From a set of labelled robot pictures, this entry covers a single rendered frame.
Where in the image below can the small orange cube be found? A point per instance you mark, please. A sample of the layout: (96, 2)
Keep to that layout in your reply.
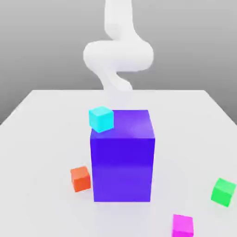
(80, 178)

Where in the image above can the large purple box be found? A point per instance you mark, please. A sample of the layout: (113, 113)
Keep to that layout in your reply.
(122, 166)

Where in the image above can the small magenta cube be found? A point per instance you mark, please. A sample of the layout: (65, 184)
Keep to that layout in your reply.
(182, 225)

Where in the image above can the small cyan cube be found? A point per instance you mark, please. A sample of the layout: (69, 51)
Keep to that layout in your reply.
(101, 119)

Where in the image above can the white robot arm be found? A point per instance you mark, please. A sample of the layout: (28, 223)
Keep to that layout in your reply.
(118, 55)

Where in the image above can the small green cube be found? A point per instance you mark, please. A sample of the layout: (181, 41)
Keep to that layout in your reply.
(223, 192)

